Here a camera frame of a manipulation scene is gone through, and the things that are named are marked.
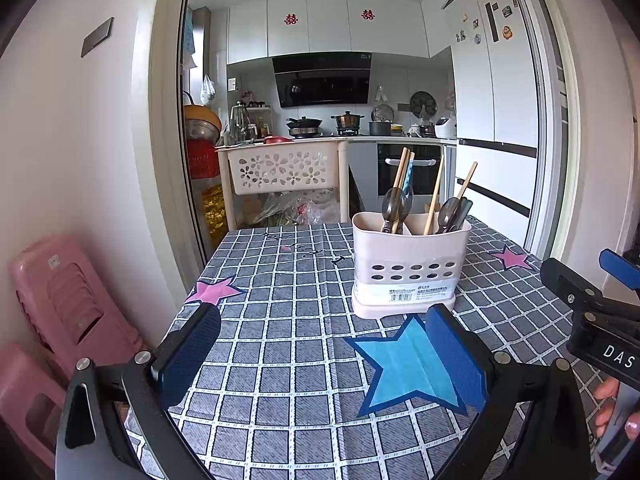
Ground beige plastic basket cart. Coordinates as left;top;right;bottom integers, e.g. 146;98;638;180
216;139;349;231

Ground grey checked star tablecloth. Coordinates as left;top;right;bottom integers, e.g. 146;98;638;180
122;215;621;480

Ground white upper kitchen cabinets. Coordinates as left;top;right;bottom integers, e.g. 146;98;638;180
226;0;431;65

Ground beige plastic utensil holder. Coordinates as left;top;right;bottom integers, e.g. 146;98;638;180
351;211;472;320

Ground steel cooking pot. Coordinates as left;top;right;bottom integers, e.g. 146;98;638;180
331;111;365;131

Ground white refrigerator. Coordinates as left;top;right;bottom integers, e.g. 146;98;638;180
442;0;541;248

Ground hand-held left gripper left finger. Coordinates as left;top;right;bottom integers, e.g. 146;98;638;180
54;302;223;480

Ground person's right hand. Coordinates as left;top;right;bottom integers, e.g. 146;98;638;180
594;377;640;439

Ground red plastic crate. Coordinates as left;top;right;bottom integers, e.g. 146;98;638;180
186;139;221;180

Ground tall pink plastic stool stack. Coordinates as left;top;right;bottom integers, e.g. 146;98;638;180
9;235;146;376

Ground low pink plastic stool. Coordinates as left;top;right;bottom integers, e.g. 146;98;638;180
0;342;68;466

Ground clear plastic bags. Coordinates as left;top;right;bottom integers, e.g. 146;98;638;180
252;187;341;226

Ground orange basin stack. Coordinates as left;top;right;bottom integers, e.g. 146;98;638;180
183;102;222;143

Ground blue patterned chopstick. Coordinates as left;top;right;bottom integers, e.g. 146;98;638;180
402;152;416;196

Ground black range hood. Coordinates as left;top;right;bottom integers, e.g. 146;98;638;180
272;52;373;109

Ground group of fridge magnets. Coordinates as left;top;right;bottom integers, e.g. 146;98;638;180
452;0;518;46

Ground gold foil bag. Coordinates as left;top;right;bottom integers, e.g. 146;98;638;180
200;184;226;233

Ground grey wall switch panel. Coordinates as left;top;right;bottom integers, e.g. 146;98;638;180
81;16;115;58

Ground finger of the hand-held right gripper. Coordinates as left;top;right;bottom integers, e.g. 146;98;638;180
540;258;607;312
598;248;640;292

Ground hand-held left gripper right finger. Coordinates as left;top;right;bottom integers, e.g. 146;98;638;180
425;304;594;480

